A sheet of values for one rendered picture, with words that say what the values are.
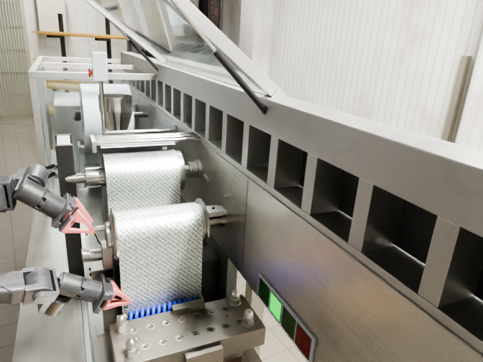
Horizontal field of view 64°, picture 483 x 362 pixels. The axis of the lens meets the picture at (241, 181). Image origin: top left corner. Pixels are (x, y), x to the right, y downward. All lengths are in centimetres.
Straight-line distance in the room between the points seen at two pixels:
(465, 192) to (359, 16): 329
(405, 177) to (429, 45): 274
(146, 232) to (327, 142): 58
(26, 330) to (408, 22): 310
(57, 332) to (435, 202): 116
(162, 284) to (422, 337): 76
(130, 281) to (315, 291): 55
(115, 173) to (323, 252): 74
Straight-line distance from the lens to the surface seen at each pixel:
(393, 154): 60
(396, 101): 342
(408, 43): 339
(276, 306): 96
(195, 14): 85
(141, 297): 119
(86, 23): 982
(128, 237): 108
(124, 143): 130
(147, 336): 112
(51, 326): 142
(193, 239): 113
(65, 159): 133
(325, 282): 77
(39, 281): 107
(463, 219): 54
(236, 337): 112
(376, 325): 69
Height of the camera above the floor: 177
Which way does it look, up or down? 20 degrees down
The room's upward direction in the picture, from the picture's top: 4 degrees clockwise
